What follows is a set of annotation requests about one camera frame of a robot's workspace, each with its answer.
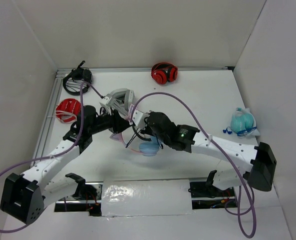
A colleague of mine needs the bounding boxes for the teal headphones in bag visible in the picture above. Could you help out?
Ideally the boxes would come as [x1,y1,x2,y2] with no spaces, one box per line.
[222,107,260,137]

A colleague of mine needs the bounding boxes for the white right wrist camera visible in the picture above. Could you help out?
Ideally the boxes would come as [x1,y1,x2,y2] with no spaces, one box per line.
[132,110,149,130]

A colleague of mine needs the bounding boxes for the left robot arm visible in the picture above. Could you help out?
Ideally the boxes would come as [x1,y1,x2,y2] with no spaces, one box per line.
[0,105,130,225]

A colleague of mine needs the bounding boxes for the small black headphones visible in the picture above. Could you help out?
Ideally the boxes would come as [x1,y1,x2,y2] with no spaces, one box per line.
[132,124,152,142]

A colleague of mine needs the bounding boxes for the black wired headphones far left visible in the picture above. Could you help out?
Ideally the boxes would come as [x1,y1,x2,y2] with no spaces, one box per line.
[63,60,93,96]

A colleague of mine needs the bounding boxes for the red black headphones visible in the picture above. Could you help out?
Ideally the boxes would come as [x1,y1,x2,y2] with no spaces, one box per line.
[151,62,178,85]

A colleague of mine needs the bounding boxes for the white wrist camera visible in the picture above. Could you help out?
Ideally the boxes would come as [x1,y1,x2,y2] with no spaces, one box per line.
[99,94,117,115]
[132,110,149,130]

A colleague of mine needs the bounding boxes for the thin black headphone cable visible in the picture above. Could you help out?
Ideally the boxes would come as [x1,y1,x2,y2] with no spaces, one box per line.
[125,127,163,150]

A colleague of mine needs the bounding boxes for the pink blue cat-ear headphones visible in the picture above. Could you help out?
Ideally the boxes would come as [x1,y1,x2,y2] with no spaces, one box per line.
[109,103,163,158]

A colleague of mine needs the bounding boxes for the glossy white tape sheet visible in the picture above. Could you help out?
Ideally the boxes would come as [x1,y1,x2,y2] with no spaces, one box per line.
[101,179,193,217]

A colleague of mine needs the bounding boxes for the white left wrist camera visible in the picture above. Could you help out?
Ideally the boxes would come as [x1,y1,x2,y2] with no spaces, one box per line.
[99,94,117,115]

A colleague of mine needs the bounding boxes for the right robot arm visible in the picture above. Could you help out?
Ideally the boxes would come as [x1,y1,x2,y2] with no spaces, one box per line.
[144,112,277,196]

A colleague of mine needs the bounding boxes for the grey white headphones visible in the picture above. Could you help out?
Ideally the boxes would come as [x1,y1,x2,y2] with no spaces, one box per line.
[109,88,135,117]

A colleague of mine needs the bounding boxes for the red white headphones left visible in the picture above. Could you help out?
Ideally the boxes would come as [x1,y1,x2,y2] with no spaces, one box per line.
[55,98,81,124]

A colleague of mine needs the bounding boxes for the aluminium frame rail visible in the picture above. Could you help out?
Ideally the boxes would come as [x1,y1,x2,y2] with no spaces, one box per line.
[27,66,233,181]

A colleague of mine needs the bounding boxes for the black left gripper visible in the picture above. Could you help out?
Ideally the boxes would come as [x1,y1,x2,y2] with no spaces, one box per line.
[89,106,131,135]

